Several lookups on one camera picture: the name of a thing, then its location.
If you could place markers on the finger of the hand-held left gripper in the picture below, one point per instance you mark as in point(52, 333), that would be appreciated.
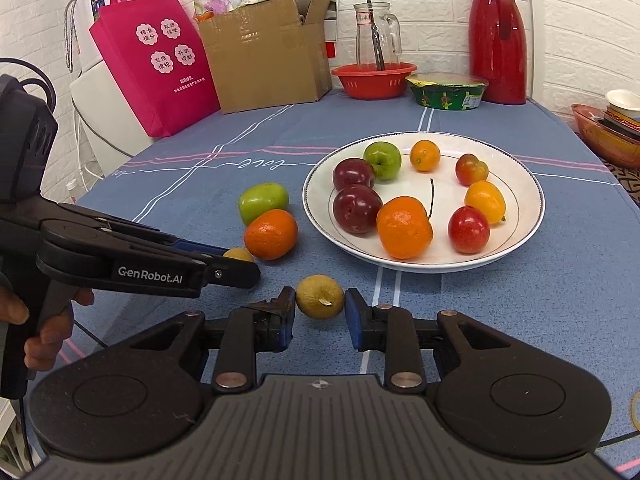
point(200, 248)
point(150, 272)

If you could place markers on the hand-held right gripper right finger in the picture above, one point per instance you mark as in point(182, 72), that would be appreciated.
point(354, 320)

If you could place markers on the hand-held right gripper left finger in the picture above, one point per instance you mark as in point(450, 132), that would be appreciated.
point(287, 320)

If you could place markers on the green apple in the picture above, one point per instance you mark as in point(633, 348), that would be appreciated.
point(263, 202)
point(382, 160)

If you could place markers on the large orange with stem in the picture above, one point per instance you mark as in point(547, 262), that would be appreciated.
point(404, 227)

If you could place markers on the dark red plum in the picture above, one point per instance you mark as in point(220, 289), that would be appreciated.
point(354, 172)
point(357, 208)

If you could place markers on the small red tomato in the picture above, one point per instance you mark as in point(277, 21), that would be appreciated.
point(468, 229)

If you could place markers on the small orange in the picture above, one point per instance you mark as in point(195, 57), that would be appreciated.
point(485, 201)
point(425, 155)

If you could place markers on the small red yellow apple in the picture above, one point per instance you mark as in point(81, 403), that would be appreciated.
point(471, 169)

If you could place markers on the white round plate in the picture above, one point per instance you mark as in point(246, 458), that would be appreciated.
point(520, 200)

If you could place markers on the person's left hand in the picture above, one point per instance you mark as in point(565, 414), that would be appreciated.
point(50, 347)

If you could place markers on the white appliance cabinet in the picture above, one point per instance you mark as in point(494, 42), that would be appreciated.
point(100, 125)

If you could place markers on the pink tote bag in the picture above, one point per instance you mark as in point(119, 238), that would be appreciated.
point(130, 105)

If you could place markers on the white water purifier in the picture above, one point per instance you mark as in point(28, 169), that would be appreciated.
point(82, 35)

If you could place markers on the cardboard box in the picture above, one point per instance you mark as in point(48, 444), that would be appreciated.
point(265, 70)

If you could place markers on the red plastic basket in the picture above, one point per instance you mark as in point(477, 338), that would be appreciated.
point(372, 85)

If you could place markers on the green instant noodle bowl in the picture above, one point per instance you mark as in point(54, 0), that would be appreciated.
point(440, 97)

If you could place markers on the glass pitcher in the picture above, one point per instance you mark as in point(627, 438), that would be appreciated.
point(364, 45)

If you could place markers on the metal stirring stick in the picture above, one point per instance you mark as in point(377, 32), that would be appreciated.
point(376, 40)

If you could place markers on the red thermos jug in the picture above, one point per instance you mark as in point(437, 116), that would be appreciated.
point(487, 60)

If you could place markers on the dark patterned container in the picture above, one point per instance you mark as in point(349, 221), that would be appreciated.
point(625, 127)

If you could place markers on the white cup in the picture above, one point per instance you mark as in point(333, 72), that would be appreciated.
point(625, 102)

